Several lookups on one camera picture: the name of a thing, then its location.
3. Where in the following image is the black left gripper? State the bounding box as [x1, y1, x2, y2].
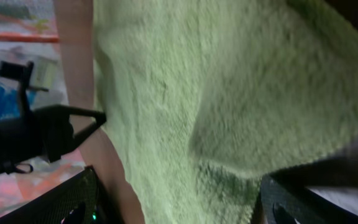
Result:
[0, 61, 106, 174]

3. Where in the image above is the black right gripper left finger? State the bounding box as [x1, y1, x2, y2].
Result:
[0, 167, 98, 224]

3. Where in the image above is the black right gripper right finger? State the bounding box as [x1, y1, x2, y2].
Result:
[260, 175, 358, 224]

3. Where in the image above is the light green microfiber cloth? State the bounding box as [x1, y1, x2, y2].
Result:
[93, 0, 358, 223]

